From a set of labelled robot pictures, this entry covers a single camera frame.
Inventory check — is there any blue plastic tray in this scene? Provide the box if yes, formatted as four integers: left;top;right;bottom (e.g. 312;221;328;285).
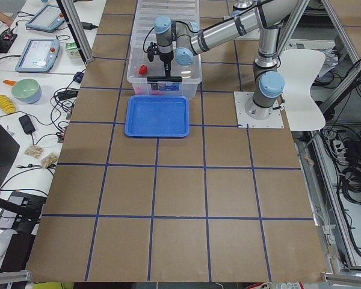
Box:
125;95;190;138

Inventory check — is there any red block large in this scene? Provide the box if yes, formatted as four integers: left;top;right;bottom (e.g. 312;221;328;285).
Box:
138;65;148;75

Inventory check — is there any teach pendant near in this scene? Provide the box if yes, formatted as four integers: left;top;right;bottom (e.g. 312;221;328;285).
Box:
15;39;60;73

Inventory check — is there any green bowl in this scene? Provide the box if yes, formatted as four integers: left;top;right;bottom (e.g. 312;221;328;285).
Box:
11;78;42;104

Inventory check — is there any aluminium frame post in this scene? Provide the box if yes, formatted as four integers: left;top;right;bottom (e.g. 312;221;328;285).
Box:
57;0;93;63

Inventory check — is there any black box latch handle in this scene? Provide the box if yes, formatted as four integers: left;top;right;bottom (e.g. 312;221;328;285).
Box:
147;76;182;82

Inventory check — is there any teach pendant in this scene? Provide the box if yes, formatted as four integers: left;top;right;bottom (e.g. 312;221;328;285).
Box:
25;5;65;33
15;39;60;73

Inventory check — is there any yellow toy stack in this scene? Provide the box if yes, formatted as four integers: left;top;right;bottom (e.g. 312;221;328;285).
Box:
0;95;17;114

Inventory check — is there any teach pendant far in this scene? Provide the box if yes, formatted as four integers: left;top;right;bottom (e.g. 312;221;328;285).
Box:
25;5;65;33

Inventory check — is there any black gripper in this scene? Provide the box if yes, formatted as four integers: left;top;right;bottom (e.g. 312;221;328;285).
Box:
158;49;174;77

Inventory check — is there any clear plastic storage box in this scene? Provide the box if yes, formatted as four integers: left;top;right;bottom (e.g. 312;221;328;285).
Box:
127;32;202;99

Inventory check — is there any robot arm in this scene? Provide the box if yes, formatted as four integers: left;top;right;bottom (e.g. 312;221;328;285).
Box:
145;1;298;120

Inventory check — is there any clear plastic box lid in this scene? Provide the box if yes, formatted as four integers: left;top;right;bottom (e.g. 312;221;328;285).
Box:
130;0;199;49

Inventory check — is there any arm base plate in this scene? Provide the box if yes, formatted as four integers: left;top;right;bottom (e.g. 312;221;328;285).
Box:
233;92;284;129

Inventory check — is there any white chair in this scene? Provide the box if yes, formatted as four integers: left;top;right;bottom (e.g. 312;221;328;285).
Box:
278;49;326;131

